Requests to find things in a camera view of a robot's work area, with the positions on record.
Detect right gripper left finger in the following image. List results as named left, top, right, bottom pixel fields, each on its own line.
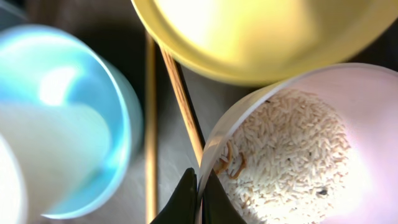
left=150, top=168, right=197, bottom=224

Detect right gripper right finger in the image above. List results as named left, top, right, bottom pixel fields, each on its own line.
left=202, top=170, right=246, bottom=224

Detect rice leftovers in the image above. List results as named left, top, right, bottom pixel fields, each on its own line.
left=214, top=89, right=351, bottom=223

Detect white paper cup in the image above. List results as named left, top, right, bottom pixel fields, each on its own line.
left=1, top=103, right=111, bottom=223

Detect blue bowl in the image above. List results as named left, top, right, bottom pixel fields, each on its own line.
left=1, top=25, right=144, bottom=220

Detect right wooden chopstick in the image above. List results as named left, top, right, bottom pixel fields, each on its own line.
left=160, top=46, right=205, bottom=166

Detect wooden chopstick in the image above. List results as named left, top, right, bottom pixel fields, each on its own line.
left=160, top=46, right=205, bottom=166
left=144, top=32, right=157, bottom=223

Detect left wooden chopstick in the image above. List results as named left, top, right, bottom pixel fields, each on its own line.
left=144, top=32, right=157, bottom=223

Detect yellow plate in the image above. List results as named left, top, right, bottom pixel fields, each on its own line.
left=132, top=0, right=397, bottom=86

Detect brown serving tray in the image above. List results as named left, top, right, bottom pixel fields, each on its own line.
left=24, top=0, right=398, bottom=224

